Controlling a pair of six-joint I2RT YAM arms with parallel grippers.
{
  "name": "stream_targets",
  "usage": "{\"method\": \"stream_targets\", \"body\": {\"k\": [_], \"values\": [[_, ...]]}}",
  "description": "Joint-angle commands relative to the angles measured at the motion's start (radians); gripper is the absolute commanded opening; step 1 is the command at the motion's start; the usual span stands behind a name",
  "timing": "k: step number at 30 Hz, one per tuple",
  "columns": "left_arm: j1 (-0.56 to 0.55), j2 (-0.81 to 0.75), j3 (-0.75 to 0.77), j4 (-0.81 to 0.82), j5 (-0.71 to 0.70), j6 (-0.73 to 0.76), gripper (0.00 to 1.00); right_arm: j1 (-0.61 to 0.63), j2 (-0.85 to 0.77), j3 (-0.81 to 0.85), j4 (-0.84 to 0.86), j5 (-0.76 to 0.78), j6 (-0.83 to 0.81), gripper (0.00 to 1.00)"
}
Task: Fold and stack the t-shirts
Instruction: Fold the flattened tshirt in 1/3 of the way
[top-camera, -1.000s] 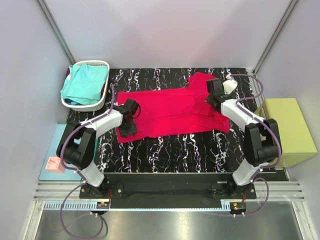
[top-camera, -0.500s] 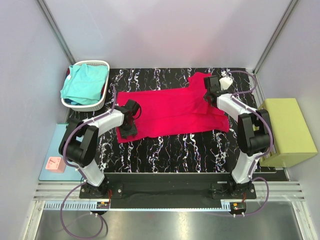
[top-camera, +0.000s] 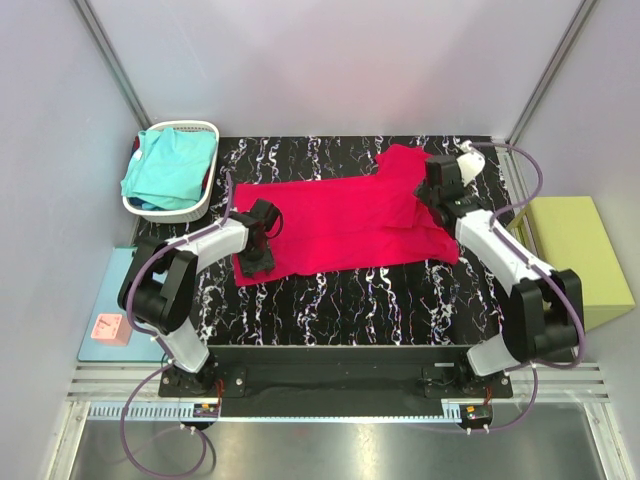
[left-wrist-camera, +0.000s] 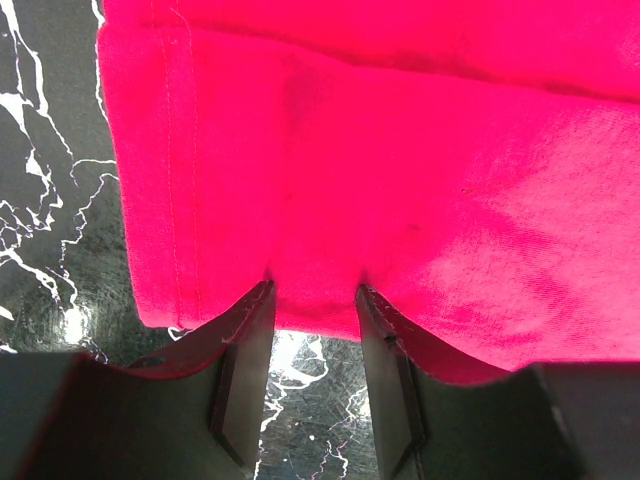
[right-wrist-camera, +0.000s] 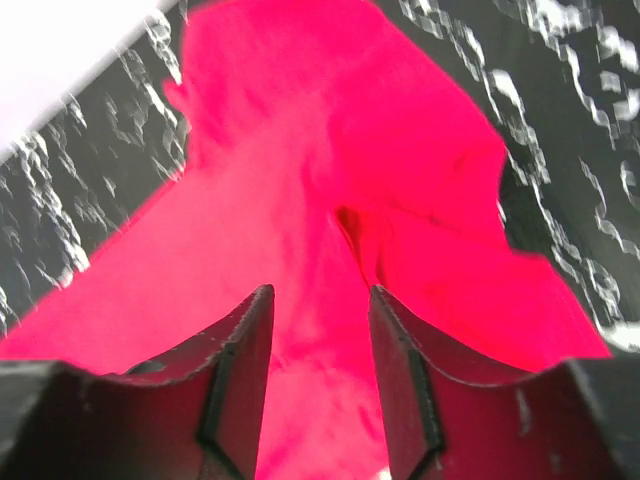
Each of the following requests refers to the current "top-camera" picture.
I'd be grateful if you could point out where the light blue clipboard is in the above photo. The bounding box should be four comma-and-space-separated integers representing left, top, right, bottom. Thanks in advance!
77, 247, 164, 363

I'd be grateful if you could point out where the red t shirt in basket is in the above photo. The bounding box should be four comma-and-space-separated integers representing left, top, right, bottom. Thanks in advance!
131, 136, 141, 159

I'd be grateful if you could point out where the blue t shirt in basket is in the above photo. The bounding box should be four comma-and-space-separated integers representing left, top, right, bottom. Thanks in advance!
128, 197, 163, 211

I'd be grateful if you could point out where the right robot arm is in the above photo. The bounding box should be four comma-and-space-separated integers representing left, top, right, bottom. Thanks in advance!
414, 145, 586, 397

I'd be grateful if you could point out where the turquoise t shirt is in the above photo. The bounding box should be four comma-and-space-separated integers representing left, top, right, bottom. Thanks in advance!
121, 127, 218, 211

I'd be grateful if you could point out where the yellow green drawer box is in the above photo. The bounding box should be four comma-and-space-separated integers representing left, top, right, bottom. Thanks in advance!
507, 196, 636, 331

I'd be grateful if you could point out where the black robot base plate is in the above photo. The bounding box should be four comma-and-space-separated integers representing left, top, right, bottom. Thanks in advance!
159, 346, 513, 421

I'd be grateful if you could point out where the pink t shirt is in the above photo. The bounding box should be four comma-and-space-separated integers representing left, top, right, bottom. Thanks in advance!
234, 144, 459, 287

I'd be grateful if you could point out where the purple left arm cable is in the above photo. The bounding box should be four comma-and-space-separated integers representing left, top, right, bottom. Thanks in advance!
121, 172, 236, 475

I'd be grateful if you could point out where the pink numbered block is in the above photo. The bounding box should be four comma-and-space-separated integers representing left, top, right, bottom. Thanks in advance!
90, 313, 132, 347

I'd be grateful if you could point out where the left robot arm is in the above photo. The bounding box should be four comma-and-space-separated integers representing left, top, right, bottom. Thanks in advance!
117, 199, 284, 396

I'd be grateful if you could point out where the white laundry basket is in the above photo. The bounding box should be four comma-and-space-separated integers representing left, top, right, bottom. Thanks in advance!
121, 120, 219, 224

